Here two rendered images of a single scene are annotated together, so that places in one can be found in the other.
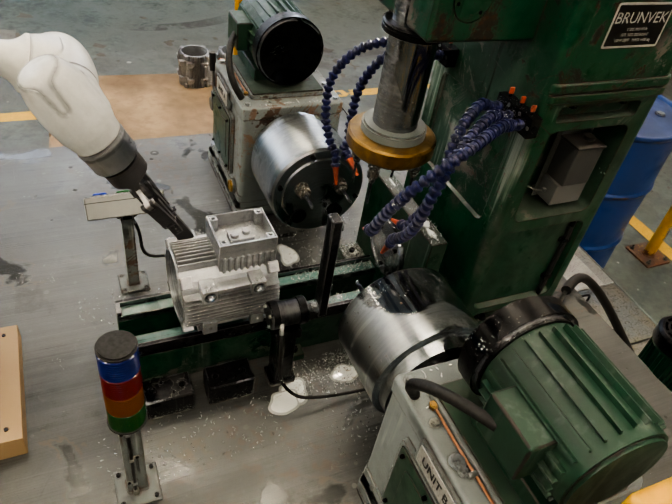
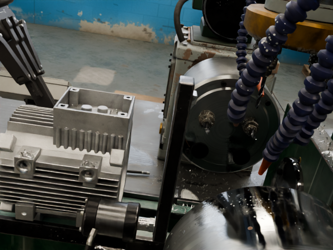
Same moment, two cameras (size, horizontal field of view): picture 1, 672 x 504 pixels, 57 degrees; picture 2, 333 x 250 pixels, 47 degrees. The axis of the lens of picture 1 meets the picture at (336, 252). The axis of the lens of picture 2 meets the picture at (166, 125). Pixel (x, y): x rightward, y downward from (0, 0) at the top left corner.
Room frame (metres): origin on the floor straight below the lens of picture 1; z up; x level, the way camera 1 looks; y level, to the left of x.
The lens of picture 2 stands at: (0.48, -0.19, 1.40)
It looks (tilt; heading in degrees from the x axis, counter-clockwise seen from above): 25 degrees down; 28
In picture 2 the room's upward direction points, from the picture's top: 9 degrees clockwise
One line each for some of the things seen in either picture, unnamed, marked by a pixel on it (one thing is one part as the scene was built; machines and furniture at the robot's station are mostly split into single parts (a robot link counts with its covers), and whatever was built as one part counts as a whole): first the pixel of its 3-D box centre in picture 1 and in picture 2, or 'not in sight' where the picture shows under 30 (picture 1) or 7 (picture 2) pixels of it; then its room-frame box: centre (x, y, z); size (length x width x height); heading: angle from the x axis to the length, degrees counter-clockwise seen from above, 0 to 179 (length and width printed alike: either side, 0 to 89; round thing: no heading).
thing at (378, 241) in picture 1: (385, 247); (283, 196); (1.12, -0.11, 1.02); 0.15 x 0.02 x 0.15; 30
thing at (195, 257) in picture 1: (221, 276); (70, 163); (0.92, 0.23, 1.02); 0.20 x 0.19 x 0.19; 121
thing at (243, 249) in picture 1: (241, 239); (95, 120); (0.94, 0.20, 1.11); 0.12 x 0.11 x 0.07; 121
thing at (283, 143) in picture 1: (298, 160); (220, 105); (1.38, 0.14, 1.04); 0.37 x 0.25 x 0.25; 30
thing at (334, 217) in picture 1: (326, 267); (170, 165); (0.89, 0.01, 1.12); 0.04 x 0.03 x 0.26; 120
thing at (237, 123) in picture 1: (269, 130); (211, 93); (1.59, 0.26, 0.99); 0.35 x 0.31 x 0.37; 30
